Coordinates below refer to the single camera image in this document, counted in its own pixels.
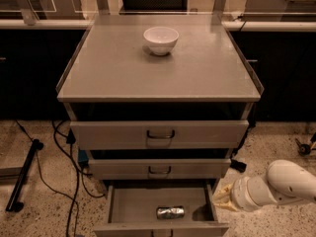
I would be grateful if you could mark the top grey drawer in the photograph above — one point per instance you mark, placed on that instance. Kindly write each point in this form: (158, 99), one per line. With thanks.
(176, 134)

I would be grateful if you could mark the white ceramic bowl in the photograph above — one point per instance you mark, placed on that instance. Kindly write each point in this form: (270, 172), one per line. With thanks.
(161, 40)

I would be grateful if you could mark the bottom grey drawer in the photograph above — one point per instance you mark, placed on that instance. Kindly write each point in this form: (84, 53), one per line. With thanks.
(131, 211)

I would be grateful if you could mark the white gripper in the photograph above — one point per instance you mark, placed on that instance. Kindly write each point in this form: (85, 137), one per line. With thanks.
(242, 192)

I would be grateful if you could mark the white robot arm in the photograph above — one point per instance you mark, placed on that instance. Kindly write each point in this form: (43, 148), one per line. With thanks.
(284, 183)

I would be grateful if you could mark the grey drawer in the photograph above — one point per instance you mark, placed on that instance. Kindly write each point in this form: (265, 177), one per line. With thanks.
(144, 169)
(176, 134)
(131, 211)

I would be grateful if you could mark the grey drawer cabinet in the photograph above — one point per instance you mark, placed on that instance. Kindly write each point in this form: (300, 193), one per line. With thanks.
(115, 77)

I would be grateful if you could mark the black metal stand leg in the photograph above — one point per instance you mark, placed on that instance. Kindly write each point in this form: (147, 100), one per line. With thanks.
(13, 204)

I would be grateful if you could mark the middle grey drawer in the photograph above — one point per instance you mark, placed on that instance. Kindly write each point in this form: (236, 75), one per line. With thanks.
(144, 169)

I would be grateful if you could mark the silver redbull can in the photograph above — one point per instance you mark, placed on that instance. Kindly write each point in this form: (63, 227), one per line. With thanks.
(170, 212)

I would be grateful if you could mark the black wheeled stand base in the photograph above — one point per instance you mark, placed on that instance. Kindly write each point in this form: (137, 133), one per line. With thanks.
(306, 149)

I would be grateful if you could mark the black caster wheel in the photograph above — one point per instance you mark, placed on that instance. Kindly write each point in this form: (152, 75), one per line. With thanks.
(239, 166)

